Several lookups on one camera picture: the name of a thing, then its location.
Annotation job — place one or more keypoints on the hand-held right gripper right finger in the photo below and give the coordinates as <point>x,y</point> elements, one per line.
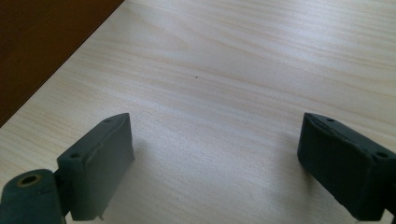
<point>345,168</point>

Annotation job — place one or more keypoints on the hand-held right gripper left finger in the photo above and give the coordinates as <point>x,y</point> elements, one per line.
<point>96,168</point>

